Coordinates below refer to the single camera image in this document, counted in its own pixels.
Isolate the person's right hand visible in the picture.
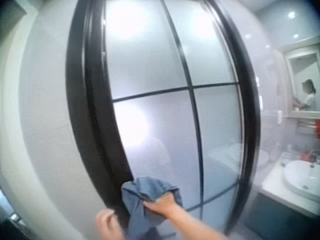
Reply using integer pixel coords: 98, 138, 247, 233
143, 192, 183, 218

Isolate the person's left hand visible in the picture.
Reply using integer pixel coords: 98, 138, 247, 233
94, 208, 117, 240

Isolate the blue cleaning cloth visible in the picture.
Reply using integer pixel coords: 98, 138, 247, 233
121, 176, 185, 240

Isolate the white toilet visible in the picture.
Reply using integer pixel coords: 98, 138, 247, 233
209, 143, 270, 172

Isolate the dark vanity cabinet white counter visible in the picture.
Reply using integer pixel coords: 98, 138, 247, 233
243, 154, 320, 240

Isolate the black framed frosted glass door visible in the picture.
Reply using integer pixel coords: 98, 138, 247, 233
65, 0, 262, 240

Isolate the white round sink basin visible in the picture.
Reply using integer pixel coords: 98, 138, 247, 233
282, 159, 320, 204

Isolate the red item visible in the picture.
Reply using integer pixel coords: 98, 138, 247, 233
299, 150, 313, 161

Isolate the chrome sink faucet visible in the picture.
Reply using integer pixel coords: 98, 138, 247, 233
309, 149, 317, 169

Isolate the metal towel rack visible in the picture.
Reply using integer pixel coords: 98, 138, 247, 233
296, 119, 320, 134

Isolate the white wall box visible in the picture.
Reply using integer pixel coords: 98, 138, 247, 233
275, 111, 284, 131

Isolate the white framed wall mirror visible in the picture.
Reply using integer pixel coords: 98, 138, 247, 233
282, 44, 320, 119

